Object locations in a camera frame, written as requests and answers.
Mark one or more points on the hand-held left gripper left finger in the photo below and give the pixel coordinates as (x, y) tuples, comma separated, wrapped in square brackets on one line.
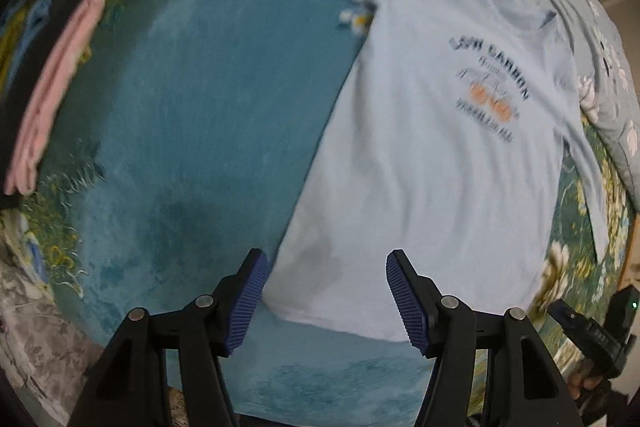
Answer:
[(245, 302)]

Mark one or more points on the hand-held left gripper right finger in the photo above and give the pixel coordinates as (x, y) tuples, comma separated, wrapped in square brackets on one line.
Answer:
[(407, 302)]

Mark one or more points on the light blue printed T-shirt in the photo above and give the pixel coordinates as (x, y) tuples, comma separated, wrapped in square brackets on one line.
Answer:
[(425, 182)]

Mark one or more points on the person's right hand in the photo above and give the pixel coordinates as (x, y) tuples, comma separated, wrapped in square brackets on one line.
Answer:
[(584, 384)]

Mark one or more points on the teal floral bed sheet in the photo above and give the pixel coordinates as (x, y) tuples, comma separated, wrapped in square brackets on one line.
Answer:
[(190, 107)]

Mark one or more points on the grey patterned lace cloth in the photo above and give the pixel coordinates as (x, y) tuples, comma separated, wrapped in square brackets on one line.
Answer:
[(35, 332)]

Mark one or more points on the pink folded cloth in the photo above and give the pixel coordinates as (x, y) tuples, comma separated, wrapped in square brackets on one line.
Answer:
[(55, 82)]

